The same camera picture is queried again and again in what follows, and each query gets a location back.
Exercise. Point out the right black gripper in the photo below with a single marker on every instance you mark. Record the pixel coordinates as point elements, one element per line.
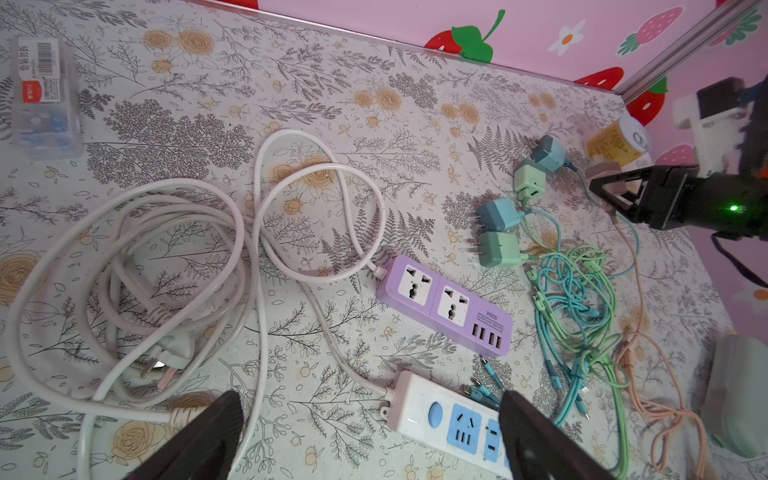
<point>673,197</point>

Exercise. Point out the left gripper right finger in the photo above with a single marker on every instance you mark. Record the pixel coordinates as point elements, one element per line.
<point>537,449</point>

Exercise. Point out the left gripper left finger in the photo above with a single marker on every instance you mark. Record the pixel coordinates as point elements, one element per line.
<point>204,449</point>

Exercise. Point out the green charger plug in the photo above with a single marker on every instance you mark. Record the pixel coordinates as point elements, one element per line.
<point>529,182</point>
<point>500,249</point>

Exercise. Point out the pink charger plug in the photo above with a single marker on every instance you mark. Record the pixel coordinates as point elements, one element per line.
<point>603,169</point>

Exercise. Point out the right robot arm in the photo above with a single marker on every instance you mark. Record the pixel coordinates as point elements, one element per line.
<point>751,162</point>

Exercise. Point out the blue charger plug far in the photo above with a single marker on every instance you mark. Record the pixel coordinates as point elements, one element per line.
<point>550,155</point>

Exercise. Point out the blue charger plug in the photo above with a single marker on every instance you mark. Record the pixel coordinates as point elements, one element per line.
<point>499,215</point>
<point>550,155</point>

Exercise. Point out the blue charger plug near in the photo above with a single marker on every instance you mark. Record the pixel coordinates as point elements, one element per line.
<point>499,215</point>

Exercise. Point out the yellow tin can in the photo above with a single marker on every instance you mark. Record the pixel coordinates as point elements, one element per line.
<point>623,141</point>

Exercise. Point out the white blue power strip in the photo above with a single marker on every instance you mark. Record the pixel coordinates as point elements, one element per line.
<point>444,420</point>

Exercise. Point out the pale green soap box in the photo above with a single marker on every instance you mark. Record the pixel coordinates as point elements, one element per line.
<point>734,411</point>

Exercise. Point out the purple power strip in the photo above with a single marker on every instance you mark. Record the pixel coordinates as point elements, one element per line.
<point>431,299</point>

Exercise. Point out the clear plastic small box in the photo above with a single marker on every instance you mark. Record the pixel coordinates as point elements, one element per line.
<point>45,115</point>

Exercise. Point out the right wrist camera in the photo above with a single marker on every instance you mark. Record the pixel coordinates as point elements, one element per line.
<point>716,117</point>

